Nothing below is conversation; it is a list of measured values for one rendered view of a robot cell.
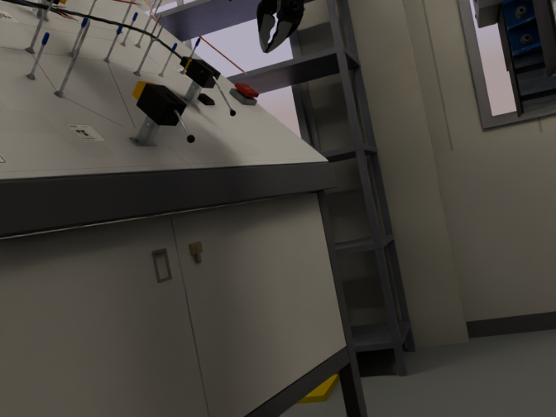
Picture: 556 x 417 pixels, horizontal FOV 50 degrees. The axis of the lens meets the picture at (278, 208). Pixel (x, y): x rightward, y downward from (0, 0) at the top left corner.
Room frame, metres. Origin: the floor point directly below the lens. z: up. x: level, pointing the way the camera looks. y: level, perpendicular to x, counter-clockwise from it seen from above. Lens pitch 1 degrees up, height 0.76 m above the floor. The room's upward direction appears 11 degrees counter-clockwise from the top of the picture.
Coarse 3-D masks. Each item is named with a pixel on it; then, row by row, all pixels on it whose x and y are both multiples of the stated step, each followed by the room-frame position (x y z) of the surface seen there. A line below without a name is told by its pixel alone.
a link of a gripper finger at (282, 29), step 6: (282, 24) 1.18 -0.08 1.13; (288, 24) 1.18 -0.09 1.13; (276, 30) 1.20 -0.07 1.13; (282, 30) 1.19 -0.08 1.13; (288, 30) 1.19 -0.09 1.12; (276, 36) 1.20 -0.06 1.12; (282, 36) 1.20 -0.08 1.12; (270, 42) 1.22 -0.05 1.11; (276, 42) 1.21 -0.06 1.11; (282, 42) 1.21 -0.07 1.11; (270, 48) 1.22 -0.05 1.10
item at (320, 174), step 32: (0, 192) 0.72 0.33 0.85; (32, 192) 0.75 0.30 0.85; (64, 192) 0.79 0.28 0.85; (96, 192) 0.84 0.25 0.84; (128, 192) 0.89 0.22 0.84; (160, 192) 0.95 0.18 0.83; (192, 192) 1.02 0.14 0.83; (224, 192) 1.10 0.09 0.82; (256, 192) 1.19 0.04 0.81; (288, 192) 1.29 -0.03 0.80; (0, 224) 0.71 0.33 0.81; (32, 224) 0.75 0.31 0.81; (64, 224) 0.79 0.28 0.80
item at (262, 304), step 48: (192, 240) 1.06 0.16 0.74; (240, 240) 1.18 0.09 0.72; (288, 240) 1.34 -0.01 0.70; (192, 288) 1.04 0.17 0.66; (240, 288) 1.16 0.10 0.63; (288, 288) 1.30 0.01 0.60; (240, 336) 1.13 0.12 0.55; (288, 336) 1.27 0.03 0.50; (336, 336) 1.45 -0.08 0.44; (240, 384) 1.11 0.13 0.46; (288, 384) 1.24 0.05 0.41
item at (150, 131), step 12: (156, 84) 1.00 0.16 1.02; (144, 96) 0.98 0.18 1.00; (156, 96) 0.97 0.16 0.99; (168, 96) 0.98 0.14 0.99; (144, 108) 0.99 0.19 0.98; (156, 108) 0.97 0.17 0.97; (168, 108) 0.97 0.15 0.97; (180, 108) 0.99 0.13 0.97; (156, 120) 0.97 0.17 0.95; (168, 120) 0.99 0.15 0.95; (180, 120) 0.98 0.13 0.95; (156, 132) 1.02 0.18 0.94; (144, 144) 1.02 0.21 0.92
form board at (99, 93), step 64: (0, 0) 1.23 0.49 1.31; (128, 0) 1.80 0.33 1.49; (0, 64) 0.99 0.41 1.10; (64, 64) 1.13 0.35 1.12; (128, 64) 1.32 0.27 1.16; (0, 128) 0.82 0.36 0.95; (64, 128) 0.92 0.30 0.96; (128, 128) 1.04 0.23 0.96; (192, 128) 1.20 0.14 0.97; (256, 128) 1.42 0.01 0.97
